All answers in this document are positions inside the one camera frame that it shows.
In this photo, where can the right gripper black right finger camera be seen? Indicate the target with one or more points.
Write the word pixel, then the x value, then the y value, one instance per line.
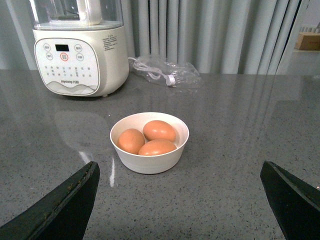
pixel 294 203

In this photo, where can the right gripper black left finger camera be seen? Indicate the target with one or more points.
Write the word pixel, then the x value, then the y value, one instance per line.
pixel 62 214

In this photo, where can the brown egg in bowl left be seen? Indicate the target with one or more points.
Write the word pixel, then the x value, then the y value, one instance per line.
pixel 131 140

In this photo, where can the brown egg in bowl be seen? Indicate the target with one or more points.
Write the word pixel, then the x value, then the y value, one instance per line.
pixel 158 129
pixel 131 140
pixel 157 147

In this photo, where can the brown egg in bowl front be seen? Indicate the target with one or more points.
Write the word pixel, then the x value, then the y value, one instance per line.
pixel 157 147

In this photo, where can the brown egg in bowl back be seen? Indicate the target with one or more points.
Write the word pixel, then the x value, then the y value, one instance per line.
pixel 158 129

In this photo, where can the brown cardboard box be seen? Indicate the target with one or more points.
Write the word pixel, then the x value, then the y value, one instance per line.
pixel 308 41

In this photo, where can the white bowl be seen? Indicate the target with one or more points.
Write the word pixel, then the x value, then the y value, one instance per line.
pixel 150 164

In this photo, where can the white soy milk maker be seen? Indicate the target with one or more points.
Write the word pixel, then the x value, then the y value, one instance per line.
pixel 80 46

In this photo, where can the clear plastic bag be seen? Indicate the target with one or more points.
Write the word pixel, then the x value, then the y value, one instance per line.
pixel 158 70

